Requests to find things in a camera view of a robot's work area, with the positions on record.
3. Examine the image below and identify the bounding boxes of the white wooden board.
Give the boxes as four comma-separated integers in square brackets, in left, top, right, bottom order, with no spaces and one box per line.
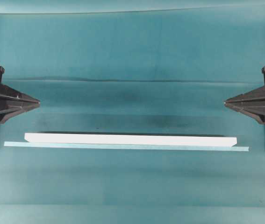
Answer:
[24,133,237,147]

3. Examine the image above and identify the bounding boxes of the light blue tape strip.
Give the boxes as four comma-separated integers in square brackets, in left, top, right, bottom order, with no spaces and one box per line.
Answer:
[4,141,249,152]

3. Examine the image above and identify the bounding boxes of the teal table cloth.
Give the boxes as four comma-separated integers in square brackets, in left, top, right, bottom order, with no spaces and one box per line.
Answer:
[0,4,265,224]

